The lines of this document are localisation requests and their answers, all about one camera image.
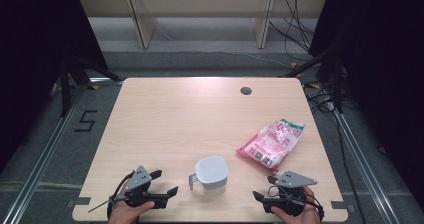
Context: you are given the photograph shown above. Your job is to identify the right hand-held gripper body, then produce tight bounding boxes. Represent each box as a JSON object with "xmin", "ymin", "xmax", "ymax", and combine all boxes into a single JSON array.
[{"xmin": 261, "ymin": 170, "xmax": 318, "ymax": 218}]

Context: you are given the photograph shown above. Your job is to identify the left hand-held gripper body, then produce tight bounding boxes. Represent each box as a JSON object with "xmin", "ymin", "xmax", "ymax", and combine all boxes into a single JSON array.
[{"xmin": 123, "ymin": 165, "xmax": 168, "ymax": 209}]

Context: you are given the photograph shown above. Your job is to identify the pink and white plastic bag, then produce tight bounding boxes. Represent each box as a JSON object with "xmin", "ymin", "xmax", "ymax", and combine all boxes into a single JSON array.
[{"xmin": 236, "ymin": 118, "xmax": 306, "ymax": 174}]

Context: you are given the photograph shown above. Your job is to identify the clear jar with white lid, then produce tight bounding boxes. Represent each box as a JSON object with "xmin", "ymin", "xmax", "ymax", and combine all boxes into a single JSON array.
[{"xmin": 188, "ymin": 155, "xmax": 230, "ymax": 196}]

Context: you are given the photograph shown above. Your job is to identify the person's left hand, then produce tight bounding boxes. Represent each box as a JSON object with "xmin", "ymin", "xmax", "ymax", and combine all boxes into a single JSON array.
[{"xmin": 108, "ymin": 180, "xmax": 156, "ymax": 224}]

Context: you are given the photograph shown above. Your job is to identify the person's right hand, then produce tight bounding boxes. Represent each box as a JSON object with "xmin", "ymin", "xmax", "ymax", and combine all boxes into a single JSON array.
[{"xmin": 270, "ymin": 185, "xmax": 323, "ymax": 224}]

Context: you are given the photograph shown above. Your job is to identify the black metal stand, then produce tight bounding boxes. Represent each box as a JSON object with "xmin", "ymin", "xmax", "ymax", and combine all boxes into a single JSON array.
[
  {"xmin": 59, "ymin": 53, "xmax": 123, "ymax": 118},
  {"xmin": 279, "ymin": 47, "xmax": 344, "ymax": 113}
]

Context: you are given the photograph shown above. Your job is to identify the black curtain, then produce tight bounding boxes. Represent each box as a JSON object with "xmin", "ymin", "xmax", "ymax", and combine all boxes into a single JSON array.
[
  {"xmin": 0, "ymin": 0, "xmax": 109, "ymax": 172},
  {"xmin": 309, "ymin": 0, "xmax": 424, "ymax": 212}
]

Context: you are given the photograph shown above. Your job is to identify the light wooden shelf unit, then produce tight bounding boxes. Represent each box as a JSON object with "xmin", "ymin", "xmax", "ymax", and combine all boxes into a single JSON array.
[{"xmin": 76, "ymin": 0, "xmax": 329, "ymax": 50}]

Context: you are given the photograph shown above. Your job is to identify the thin grey cord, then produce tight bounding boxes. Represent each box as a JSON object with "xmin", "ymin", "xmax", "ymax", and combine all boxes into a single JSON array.
[{"xmin": 88, "ymin": 198, "xmax": 128, "ymax": 214}]

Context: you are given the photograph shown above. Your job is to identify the aluminium floor rail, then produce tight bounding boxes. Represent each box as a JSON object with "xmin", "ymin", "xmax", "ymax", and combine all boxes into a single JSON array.
[
  {"xmin": 333, "ymin": 110, "xmax": 401, "ymax": 224},
  {"xmin": 0, "ymin": 77, "xmax": 124, "ymax": 224}
]

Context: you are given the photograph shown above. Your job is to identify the black floor cables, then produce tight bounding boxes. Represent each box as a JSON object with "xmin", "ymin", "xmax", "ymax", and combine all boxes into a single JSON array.
[{"xmin": 304, "ymin": 82, "xmax": 366, "ymax": 224}]

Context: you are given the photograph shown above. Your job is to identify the bundle of black cables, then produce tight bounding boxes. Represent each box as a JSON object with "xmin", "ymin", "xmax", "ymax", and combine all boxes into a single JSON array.
[{"xmin": 269, "ymin": 0, "xmax": 316, "ymax": 62}]

